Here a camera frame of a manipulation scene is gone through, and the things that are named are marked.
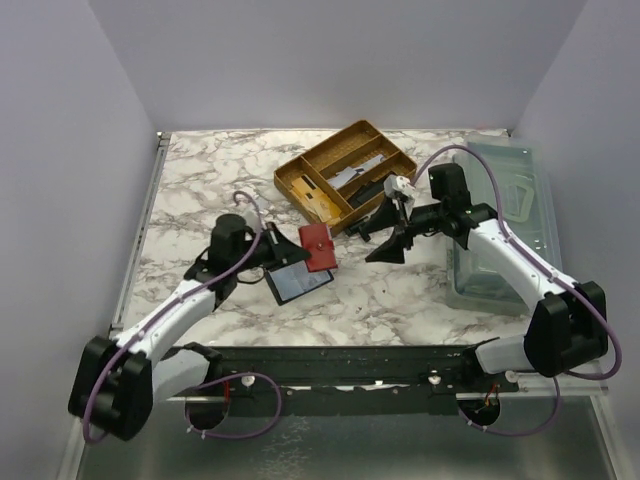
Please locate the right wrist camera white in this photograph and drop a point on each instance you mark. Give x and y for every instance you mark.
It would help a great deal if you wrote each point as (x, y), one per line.
(399, 187)

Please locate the black cards in tray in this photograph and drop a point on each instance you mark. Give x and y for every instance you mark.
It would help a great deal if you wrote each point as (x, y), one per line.
(358, 195)

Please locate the black T-shaped pipe fitting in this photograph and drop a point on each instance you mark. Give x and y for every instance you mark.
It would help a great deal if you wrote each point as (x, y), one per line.
(360, 228)

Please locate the clear plastic storage box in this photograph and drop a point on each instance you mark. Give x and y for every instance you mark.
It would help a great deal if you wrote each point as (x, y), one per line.
(513, 180)

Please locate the yellow cards in tray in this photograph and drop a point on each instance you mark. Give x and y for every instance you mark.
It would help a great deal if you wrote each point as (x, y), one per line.
(315, 200)

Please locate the brown woven organizer tray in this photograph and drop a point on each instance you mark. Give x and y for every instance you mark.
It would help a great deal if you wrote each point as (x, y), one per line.
(349, 147)

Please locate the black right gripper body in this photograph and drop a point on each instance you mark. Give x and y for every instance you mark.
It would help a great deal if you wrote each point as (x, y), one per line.
(400, 221)

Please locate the red leather card holder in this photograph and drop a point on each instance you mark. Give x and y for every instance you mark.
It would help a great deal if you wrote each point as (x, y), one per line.
(317, 240)

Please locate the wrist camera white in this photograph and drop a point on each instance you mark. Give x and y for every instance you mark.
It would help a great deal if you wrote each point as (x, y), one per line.
(399, 187)
(252, 218)

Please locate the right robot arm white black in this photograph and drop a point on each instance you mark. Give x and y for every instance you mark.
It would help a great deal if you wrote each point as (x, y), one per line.
(567, 326)

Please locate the black leather card holder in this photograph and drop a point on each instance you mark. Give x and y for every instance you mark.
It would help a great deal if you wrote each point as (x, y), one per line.
(293, 281)

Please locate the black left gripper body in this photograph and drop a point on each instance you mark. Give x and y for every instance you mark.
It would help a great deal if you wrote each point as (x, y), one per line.
(276, 245)

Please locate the grey cards in tray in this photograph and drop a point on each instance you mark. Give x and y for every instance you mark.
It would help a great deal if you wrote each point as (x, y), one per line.
(366, 167)

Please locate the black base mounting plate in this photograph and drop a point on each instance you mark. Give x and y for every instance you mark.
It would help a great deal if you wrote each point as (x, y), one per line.
(264, 399)

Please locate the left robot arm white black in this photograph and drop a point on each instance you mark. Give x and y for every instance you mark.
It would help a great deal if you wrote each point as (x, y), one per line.
(208, 282)

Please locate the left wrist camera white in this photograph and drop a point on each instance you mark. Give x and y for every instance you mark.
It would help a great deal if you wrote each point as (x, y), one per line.
(252, 218)

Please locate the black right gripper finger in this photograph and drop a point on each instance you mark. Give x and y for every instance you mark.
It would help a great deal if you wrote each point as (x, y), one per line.
(392, 251)
(385, 216)

